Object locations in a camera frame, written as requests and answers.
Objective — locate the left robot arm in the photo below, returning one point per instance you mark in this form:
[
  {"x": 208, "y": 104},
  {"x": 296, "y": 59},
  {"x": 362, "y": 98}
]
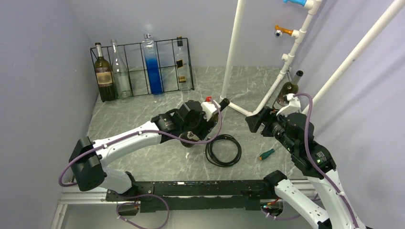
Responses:
[{"x": 90, "y": 159}]

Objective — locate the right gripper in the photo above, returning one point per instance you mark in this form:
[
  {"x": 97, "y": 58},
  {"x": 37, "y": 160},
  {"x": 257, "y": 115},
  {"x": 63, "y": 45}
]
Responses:
[{"x": 265, "y": 117}]

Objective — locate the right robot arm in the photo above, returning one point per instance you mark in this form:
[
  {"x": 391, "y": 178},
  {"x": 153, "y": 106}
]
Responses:
[{"x": 295, "y": 133}]

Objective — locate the white PVC pipe frame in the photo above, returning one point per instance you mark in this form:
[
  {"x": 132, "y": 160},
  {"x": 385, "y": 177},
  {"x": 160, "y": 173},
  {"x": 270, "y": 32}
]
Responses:
[{"x": 312, "y": 6}]

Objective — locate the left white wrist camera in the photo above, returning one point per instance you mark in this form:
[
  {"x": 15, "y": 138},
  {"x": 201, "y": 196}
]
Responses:
[{"x": 210, "y": 107}]

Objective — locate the dark green wine bottle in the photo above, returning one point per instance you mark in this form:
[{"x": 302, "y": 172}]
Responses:
[{"x": 199, "y": 119}]

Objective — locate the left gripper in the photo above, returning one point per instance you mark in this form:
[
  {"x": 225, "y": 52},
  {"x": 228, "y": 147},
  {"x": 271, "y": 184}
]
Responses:
[{"x": 202, "y": 130}]

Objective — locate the green handled screwdriver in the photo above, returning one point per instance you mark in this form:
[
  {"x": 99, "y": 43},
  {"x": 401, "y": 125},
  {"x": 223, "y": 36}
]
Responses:
[{"x": 266, "y": 154}]

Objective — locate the brown-green wine bottle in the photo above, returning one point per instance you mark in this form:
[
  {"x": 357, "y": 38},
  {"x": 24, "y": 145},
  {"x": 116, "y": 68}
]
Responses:
[{"x": 288, "y": 88}]

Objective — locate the olive green wine bottle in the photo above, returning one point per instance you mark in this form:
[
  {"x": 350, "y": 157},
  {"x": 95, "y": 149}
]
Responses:
[{"x": 104, "y": 76}]

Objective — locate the aluminium rail frame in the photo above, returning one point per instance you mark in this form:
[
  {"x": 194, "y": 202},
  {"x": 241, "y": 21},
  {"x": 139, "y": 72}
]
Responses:
[{"x": 91, "y": 210}]

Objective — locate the blue rectangular glass bottle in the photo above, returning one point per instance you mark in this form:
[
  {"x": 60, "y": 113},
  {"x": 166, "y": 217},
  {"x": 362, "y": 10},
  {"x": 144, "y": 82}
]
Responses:
[{"x": 152, "y": 66}]

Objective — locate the orange plastic peg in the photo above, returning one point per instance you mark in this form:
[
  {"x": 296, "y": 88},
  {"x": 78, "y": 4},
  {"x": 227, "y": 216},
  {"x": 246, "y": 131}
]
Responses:
[{"x": 279, "y": 31}]

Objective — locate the black wire wine rack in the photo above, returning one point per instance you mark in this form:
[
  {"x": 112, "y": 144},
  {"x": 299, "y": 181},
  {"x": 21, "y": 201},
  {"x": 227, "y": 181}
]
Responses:
[{"x": 133, "y": 57}]

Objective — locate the blue plastic peg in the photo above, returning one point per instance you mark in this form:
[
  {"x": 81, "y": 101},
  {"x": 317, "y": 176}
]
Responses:
[{"x": 299, "y": 2}]

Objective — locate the clear square liquor bottle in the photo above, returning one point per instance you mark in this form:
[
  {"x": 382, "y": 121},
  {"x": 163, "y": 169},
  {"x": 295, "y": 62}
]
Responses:
[{"x": 182, "y": 65}]

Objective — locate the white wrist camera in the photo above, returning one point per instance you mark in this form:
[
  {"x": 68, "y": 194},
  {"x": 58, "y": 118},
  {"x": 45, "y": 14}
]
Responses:
[
  {"x": 210, "y": 107},
  {"x": 293, "y": 106}
]

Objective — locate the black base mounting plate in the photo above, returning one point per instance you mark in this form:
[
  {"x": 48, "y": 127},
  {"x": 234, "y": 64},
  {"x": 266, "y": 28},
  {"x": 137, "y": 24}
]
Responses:
[{"x": 196, "y": 195}]

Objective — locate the clear round glass bottle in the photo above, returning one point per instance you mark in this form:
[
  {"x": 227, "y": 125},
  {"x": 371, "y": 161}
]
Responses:
[{"x": 120, "y": 73}]

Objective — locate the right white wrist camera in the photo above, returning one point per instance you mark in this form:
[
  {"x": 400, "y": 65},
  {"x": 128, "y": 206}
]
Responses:
[{"x": 293, "y": 106}]

